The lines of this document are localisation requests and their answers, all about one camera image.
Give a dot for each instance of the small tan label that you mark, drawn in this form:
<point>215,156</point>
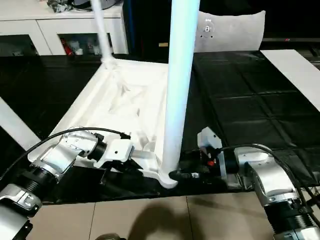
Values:
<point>163,44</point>

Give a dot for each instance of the white glass-door cabinet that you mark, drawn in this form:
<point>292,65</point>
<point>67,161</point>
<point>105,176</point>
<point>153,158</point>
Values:
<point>30,27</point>

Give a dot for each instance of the black work mat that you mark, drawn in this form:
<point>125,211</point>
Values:
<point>250,100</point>

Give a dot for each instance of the grey cushion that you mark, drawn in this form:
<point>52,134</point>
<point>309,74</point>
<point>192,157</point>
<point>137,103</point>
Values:
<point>235,32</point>

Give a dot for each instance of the white plastic table leg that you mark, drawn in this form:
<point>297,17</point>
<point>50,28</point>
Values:
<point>15,122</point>
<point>180,60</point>
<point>102,35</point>

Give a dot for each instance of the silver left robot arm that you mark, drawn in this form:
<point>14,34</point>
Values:
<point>70,150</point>

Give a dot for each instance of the white flat board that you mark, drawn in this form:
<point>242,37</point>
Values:
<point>295,70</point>

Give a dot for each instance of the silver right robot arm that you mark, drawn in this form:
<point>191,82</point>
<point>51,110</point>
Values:
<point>265,175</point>

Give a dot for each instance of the black sofa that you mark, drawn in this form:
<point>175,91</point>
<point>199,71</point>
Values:
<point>145,25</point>

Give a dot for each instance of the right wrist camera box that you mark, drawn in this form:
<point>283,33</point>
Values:
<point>209,139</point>

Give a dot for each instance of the white plastic table top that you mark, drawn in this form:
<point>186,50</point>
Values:
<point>130,95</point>

